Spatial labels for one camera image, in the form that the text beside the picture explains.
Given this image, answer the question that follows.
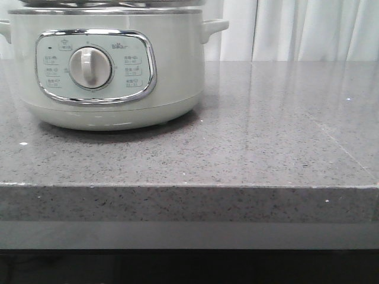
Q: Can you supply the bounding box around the glass pot lid steel rim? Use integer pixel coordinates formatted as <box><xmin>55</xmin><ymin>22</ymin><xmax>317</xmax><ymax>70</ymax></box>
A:
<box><xmin>21</xmin><ymin>0</ymin><xmax>206</xmax><ymax>8</ymax></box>

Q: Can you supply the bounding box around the pale green electric cooking pot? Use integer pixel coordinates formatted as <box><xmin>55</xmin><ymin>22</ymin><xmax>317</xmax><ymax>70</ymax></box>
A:
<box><xmin>1</xmin><ymin>7</ymin><xmax>229</xmax><ymax>131</ymax></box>

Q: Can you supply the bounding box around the white pleated curtain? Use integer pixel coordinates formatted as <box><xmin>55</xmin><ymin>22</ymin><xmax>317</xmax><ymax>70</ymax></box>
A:
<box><xmin>0</xmin><ymin>0</ymin><xmax>379</xmax><ymax>62</ymax></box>

